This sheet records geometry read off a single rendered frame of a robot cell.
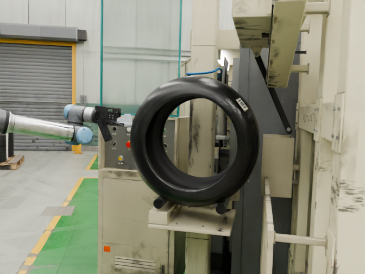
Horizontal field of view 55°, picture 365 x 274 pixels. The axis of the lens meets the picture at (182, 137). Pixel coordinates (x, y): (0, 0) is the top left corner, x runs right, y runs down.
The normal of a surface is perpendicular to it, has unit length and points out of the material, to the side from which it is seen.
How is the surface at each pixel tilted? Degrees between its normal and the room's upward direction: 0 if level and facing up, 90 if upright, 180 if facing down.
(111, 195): 90
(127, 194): 90
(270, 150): 90
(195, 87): 79
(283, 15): 162
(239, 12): 90
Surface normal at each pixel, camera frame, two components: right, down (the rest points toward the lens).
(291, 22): -0.09, 0.97
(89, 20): 0.15, 0.08
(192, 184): -0.18, -0.11
